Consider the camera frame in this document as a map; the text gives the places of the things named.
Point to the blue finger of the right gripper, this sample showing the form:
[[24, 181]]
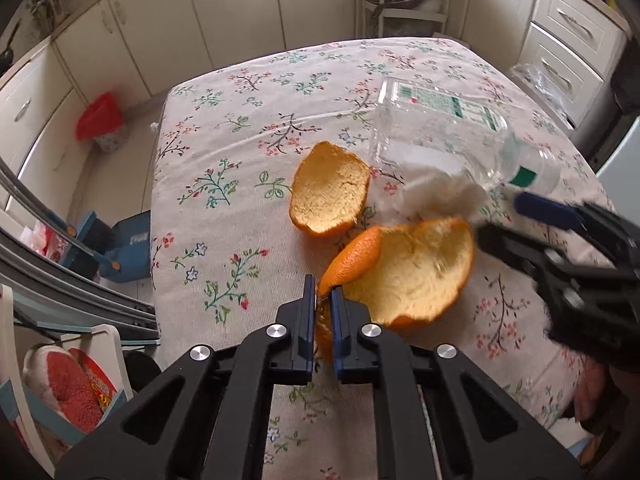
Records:
[[518, 251], [549, 212]]

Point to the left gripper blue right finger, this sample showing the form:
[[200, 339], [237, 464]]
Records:
[[343, 320]]

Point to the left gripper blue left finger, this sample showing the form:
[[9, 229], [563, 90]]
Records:
[[304, 332]]

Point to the large orange peel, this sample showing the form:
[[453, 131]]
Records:
[[406, 275]]

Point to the white tissue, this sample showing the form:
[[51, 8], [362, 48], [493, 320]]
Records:
[[431, 192]]

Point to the clear plastic bottle white cap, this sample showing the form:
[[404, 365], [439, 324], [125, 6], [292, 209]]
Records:
[[417, 126]]

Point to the floral tablecloth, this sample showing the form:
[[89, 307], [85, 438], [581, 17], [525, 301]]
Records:
[[231, 244]]

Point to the clear bag on drawer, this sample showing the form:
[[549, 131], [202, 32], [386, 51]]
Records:
[[541, 85]]

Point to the blue dustpan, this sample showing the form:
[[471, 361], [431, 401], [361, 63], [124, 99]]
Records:
[[126, 247]]

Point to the red lined floor bin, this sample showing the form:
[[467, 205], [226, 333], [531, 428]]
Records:
[[102, 123]]

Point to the white blue shoe rack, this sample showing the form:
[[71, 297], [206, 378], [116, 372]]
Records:
[[58, 382]]

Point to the black wok on stove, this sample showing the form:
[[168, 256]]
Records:
[[7, 55]]

